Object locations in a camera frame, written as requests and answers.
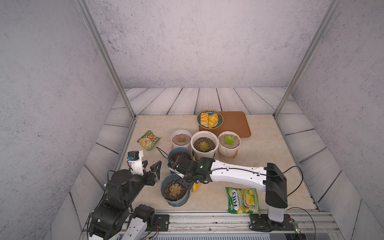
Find yellow watering can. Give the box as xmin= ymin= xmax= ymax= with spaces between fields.
xmin=192 ymin=183 xmax=202 ymax=193

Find blue pot red succulent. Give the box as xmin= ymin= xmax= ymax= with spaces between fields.
xmin=168 ymin=147 xmax=193 ymax=174

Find blue pot pink succulent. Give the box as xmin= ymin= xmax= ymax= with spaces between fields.
xmin=161 ymin=174 xmax=190 ymax=207

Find large white pot dark soil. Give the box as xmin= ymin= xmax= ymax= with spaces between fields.
xmin=191 ymin=131 xmax=219 ymax=161

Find white pot pink-green succulent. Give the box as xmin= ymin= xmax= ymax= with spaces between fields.
xmin=171 ymin=130 xmax=192 ymax=150

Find white pot bright green succulent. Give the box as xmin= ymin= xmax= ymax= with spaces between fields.
xmin=218 ymin=131 xmax=241 ymax=157

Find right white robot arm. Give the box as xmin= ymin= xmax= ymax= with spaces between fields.
xmin=168 ymin=156 xmax=288 ymax=223

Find green soup packet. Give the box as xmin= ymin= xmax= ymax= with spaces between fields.
xmin=137 ymin=130 xmax=161 ymax=151

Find beige saucer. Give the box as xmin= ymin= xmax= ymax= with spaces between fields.
xmin=218 ymin=150 xmax=238 ymax=160

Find blue patterned plate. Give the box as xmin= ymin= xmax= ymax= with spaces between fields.
xmin=197 ymin=110 xmax=224 ymax=130

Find green Fox's candy bag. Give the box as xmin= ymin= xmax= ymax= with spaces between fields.
xmin=226 ymin=187 xmax=260 ymax=214

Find right striped bread roll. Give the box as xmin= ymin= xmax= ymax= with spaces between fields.
xmin=208 ymin=113 xmax=219 ymax=129

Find striped bread roll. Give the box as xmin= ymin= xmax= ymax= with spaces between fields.
xmin=208 ymin=113 xmax=219 ymax=129
xmin=200 ymin=113 xmax=209 ymax=128

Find left striped bread roll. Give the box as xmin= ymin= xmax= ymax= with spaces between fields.
xmin=200 ymin=113 xmax=209 ymax=128

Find brown wooden tray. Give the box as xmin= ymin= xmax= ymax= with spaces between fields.
xmin=199 ymin=112 xmax=251 ymax=138

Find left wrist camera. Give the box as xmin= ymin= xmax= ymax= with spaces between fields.
xmin=127 ymin=151 xmax=144 ymax=176

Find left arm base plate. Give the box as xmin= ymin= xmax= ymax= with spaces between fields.
xmin=147 ymin=214 xmax=170 ymax=232

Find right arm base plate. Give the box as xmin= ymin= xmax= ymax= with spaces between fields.
xmin=249 ymin=214 xmax=297 ymax=233

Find front aluminium rail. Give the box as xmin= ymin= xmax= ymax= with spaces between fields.
xmin=78 ymin=209 xmax=346 ymax=240

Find left aluminium frame post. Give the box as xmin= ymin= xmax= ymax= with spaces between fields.
xmin=76 ymin=0 xmax=136 ymax=119

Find aluminium frame post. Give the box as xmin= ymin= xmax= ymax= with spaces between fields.
xmin=76 ymin=0 xmax=136 ymax=119
xmin=273 ymin=0 xmax=341 ymax=120

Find right aluminium frame post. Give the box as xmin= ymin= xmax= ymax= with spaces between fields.
xmin=273 ymin=0 xmax=341 ymax=120

